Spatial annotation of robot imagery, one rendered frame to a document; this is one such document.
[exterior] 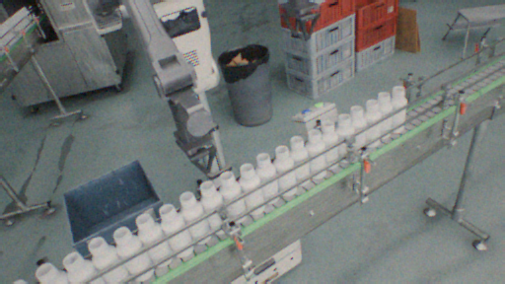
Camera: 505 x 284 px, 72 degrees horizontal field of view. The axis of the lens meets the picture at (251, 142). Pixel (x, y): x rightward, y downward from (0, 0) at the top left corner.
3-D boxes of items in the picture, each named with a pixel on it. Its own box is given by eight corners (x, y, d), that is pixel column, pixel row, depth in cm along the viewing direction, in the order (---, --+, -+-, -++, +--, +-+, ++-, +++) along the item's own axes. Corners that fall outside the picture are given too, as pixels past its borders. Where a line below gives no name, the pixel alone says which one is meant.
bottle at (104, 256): (127, 268, 96) (103, 229, 86) (137, 281, 92) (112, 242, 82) (107, 283, 93) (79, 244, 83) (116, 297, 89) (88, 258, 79)
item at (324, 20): (311, 35, 304) (309, 8, 291) (279, 27, 333) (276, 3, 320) (356, 13, 330) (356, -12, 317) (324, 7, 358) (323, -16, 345)
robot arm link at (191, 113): (187, 58, 76) (149, 73, 73) (210, 74, 67) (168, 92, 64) (201, 106, 83) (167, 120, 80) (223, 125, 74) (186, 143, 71)
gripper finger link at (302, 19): (307, 33, 108) (305, 1, 103) (322, 37, 103) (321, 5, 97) (289, 39, 106) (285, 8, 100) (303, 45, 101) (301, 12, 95)
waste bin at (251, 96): (246, 136, 313) (232, 71, 275) (223, 116, 346) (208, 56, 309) (287, 116, 328) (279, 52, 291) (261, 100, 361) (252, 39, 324)
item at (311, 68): (313, 80, 330) (311, 58, 317) (284, 70, 359) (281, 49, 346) (355, 57, 355) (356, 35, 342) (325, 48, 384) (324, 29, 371)
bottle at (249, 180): (258, 198, 109) (250, 158, 99) (269, 209, 104) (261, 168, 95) (242, 208, 107) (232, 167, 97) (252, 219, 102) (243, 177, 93)
